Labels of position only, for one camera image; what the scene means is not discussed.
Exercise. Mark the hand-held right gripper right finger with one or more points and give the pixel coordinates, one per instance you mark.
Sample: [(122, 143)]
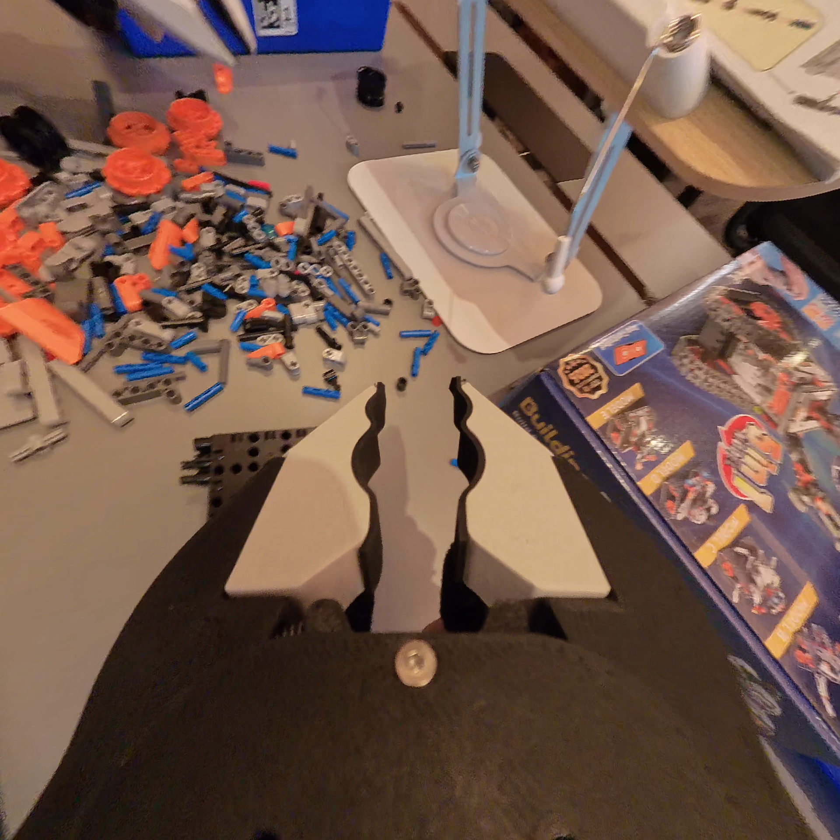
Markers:
[(531, 525)]

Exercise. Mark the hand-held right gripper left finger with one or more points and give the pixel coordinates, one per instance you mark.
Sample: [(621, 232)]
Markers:
[(308, 518)]

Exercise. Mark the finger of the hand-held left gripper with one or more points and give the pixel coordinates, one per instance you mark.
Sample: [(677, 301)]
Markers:
[(184, 26), (239, 23)]

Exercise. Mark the pile of building pieces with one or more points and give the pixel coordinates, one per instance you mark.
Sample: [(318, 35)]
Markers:
[(134, 170)]

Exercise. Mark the blue storage bin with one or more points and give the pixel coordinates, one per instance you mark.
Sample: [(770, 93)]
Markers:
[(328, 26)]

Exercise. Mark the small grey connector piece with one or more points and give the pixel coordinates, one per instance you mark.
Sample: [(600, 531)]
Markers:
[(352, 145)]

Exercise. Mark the blue robot kit box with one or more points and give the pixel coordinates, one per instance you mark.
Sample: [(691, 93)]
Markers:
[(689, 459)]

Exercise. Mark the grey cross axle connector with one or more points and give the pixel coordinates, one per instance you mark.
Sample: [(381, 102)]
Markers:
[(38, 445)]

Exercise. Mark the metal stand bracket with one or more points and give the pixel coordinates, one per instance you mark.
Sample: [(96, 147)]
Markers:
[(471, 79)]

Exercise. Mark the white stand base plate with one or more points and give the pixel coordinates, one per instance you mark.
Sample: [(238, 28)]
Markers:
[(407, 216)]

